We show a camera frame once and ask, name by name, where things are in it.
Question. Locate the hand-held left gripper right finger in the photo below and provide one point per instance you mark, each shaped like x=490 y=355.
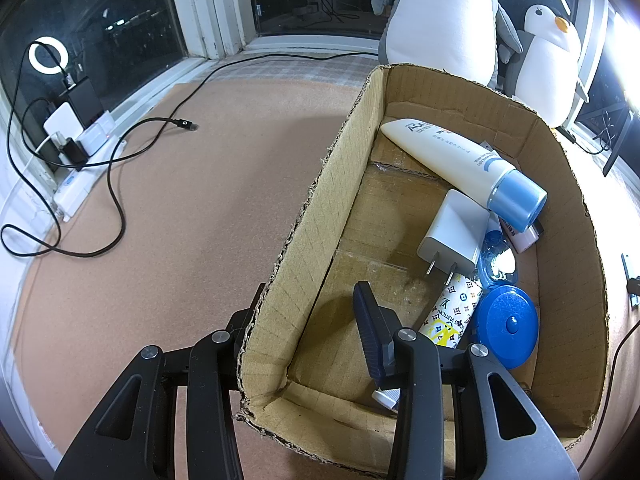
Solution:
x=369 y=340

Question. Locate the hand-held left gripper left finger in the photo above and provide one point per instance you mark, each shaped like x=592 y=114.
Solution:
x=215 y=360

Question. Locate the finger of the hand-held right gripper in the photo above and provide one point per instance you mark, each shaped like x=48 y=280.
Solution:
x=634 y=287

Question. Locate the cardboard box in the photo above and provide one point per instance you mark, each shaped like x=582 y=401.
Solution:
x=310 y=240

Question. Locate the small pink bottle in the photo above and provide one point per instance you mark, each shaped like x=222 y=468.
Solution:
x=520 y=240

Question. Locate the blue round tape measure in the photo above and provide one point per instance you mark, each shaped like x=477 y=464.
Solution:
x=500 y=325

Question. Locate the white wall charger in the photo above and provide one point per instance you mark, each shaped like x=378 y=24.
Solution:
x=452 y=232

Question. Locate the white tube with blue cap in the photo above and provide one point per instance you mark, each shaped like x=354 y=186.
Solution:
x=450 y=160

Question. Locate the black tripod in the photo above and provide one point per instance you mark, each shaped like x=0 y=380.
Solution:
x=622 y=135

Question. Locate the white power strip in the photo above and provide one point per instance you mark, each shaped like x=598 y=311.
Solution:
x=75 y=190

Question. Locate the small penguin plush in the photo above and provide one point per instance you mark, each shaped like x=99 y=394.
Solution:
x=545 y=75

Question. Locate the small black plug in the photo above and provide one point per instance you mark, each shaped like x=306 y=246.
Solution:
x=74 y=152

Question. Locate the white flat power adapter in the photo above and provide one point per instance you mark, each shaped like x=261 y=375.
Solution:
x=62 y=120

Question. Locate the large penguin plush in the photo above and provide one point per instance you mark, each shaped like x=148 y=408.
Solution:
x=440 y=20

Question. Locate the white window frame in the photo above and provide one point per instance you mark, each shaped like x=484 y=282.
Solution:
x=210 y=10

